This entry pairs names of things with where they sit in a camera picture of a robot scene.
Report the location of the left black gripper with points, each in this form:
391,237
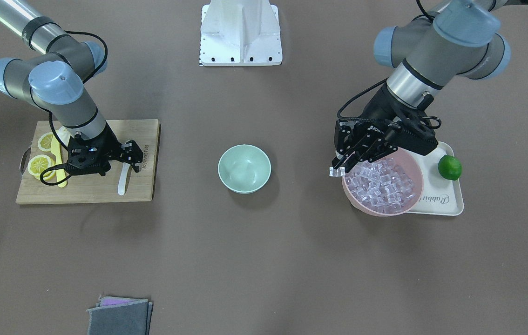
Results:
378,110

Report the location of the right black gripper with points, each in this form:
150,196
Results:
108,138

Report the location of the clear ice cube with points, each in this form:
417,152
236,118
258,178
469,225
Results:
338,172

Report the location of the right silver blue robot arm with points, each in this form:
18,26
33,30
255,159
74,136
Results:
55,82

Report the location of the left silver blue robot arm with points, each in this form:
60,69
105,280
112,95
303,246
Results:
455,38

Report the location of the pink bowl of ice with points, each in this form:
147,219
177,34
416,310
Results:
388,187

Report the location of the mint green empty bowl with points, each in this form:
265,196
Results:
244,169

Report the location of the bamboo cutting board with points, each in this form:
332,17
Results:
93,188

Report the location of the yellow plastic knife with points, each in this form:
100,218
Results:
55,149

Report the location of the lemon slice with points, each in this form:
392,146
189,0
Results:
45,142
37,164

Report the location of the cream rectangular serving tray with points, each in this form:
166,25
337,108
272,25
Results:
439,196

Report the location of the green lime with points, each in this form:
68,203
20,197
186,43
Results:
449,167

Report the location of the purple folded cloth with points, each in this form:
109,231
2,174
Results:
110,300

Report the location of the grey folded cloth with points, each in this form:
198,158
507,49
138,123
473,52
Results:
125,319

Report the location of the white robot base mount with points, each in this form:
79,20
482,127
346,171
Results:
240,33

